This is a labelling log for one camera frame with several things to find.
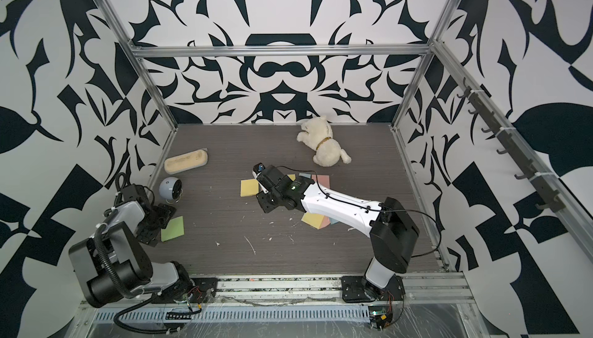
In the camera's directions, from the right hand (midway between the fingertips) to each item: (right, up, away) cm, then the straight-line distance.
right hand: (262, 194), depth 81 cm
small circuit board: (+37, -35, -10) cm, 52 cm away
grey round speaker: (-36, 0, +8) cm, 36 cm away
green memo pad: (-33, -14, +6) cm, 36 cm away
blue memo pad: (+16, +4, +20) cm, 26 cm away
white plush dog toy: (+21, +22, +24) cm, 39 cm away
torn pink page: (+23, -12, +8) cm, 27 cm away
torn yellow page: (+19, -11, +9) cm, 24 cm away
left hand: (-38, -11, +6) cm, 40 cm away
